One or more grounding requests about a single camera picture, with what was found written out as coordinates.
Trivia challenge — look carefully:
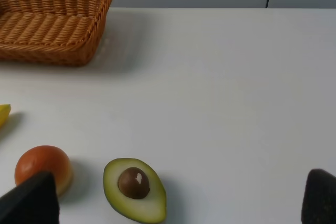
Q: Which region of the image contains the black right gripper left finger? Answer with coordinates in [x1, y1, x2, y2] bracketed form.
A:
[1, 172, 60, 224]

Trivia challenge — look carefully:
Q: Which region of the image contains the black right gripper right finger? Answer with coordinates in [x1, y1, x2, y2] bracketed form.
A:
[301, 169, 335, 223]

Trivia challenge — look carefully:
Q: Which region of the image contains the halved avocado with pit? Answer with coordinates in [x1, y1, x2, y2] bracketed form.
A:
[103, 158, 166, 223]

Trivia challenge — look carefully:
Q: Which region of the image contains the brown wicker basket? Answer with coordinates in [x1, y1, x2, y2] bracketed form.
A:
[1, 0, 112, 66]

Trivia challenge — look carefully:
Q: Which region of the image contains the red orange peach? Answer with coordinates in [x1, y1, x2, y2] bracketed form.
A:
[14, 145, 73, 197]

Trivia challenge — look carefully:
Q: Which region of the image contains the yellow banana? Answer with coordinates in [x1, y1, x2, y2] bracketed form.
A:
[0, 104, 12, 127]

